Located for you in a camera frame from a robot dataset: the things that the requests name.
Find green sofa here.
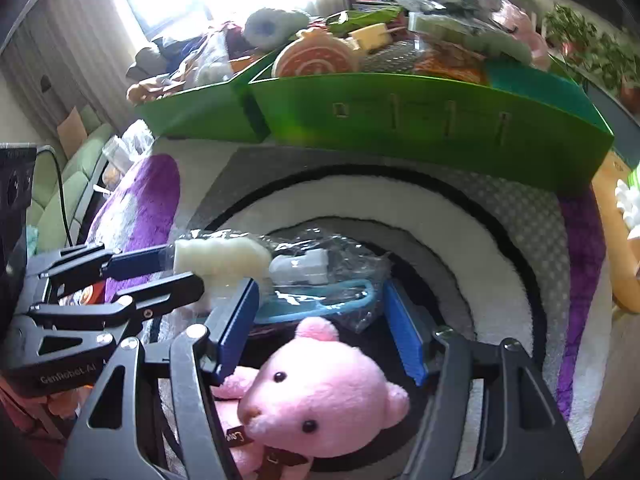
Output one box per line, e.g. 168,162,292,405
25,122,118,256

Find white fluffy toy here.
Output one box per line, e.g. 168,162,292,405
172,237,273,307

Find white blue fluffy ring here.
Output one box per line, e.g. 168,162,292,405
243,7,311,52

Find green cardboard box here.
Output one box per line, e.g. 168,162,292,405
248,57,615,206
132,74,275,143

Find clear bag with dark contents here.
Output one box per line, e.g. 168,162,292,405
365,0,533,66

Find orange patterned packet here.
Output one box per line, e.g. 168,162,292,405
415,45,488,84

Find brown teddy plush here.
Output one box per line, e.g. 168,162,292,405
126,75,181,107

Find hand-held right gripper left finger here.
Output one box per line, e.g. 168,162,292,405
60,279,262,480

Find purple white patterned rug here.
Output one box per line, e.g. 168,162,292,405
85,145,640,480

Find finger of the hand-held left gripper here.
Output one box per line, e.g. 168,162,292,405
10,271,207,370
25,242,177,307

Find pale pink plush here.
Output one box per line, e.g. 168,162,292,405
500,2,551,69

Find metal mesh scrubber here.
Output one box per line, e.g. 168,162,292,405
360,42,426,74

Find pink swiss roll toy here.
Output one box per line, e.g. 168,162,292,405
271,30,361,79

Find potted green plant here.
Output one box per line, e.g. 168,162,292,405
542,2,601,57
585,30,640,106

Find white glove toy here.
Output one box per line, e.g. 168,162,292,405
614,179,640,241

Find beige curtain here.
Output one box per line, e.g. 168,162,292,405
0,0,151,131

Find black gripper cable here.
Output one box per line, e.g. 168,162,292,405
36,145,75,251

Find orange snack packet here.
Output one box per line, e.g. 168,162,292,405
60,282,107,307

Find round wooden table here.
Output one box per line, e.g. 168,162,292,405
592,152,640,312

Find orange cushion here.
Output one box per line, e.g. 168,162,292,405
56,106,90,148

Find pink teddy bear plush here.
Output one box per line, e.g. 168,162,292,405
210,316,412,480

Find clear bag with charger cable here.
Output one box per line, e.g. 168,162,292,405
175,229,393,335

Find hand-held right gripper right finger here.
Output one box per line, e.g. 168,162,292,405
382,279,586,480

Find green snack bag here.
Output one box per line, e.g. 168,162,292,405
325,7,406,36

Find clear plastic bag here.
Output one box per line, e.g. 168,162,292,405
102,120,153,172

